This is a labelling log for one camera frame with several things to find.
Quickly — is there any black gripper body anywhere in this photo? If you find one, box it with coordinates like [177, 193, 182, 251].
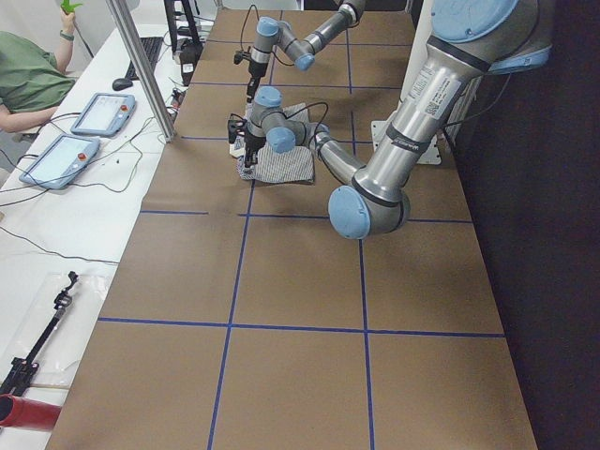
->
[245, 131, 265, 154]
[248, 59, 267, 80]

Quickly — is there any blue white striped polo shirt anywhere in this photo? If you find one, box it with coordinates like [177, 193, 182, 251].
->
[230, 95, 317, 184]

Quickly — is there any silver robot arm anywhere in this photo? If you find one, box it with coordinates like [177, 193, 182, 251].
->
[228, 1, 555, 239]
[233, 1, 366, 104]

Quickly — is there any black keyboard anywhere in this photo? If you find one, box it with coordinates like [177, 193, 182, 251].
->
[125, 37, 163, 81]

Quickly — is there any black computer mouse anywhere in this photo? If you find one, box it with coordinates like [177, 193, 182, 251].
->
[112, 78, 133, 92]

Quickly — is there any far blue teach pendant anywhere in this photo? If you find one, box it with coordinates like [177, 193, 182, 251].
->
[70, 93, 136, 138]

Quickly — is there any blue teach pendant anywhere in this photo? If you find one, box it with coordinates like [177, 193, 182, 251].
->
[19, 133, 100, 189]
[70, 93, 136, 138]

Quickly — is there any white mounting column with base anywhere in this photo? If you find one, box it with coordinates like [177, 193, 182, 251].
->
[370, 121, 442, 165]

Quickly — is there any near blue teach pendant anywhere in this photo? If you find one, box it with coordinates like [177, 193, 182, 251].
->
[19, 133, 100, 189]

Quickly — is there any green paper toy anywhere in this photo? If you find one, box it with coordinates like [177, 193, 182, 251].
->
[59, 0, 83, 15]

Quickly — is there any person in green shirt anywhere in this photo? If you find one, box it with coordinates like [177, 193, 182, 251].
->
[1, 11, 76, 133]

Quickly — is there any black grabber tool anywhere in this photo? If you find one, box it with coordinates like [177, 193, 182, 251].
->
[1, 271, 79, 397]

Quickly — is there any red cylinder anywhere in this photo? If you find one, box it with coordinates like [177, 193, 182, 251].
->
[1, 395, 62, 431]

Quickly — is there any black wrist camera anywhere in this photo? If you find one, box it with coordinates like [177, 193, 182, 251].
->
[227, 118, 247, 144]
[233, 50, 251, 65]

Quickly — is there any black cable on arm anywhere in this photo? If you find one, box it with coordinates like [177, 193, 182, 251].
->
[285, 100, 331, 156]

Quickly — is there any aluminium frame post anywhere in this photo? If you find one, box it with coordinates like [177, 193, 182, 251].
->
[106, 0, 175, 143]

